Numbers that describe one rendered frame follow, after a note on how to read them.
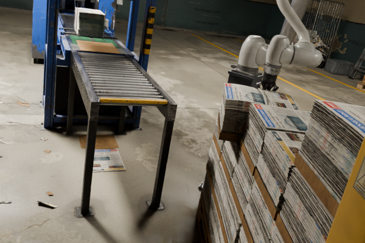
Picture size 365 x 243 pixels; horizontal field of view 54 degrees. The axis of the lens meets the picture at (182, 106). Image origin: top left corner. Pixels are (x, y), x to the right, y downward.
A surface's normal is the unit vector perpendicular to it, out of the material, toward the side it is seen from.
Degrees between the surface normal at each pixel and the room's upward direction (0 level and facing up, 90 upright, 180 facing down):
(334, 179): 90
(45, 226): 0
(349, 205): 90
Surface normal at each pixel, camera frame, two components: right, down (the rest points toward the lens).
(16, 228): 0.17, -0.93
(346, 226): -0.98, -0.14
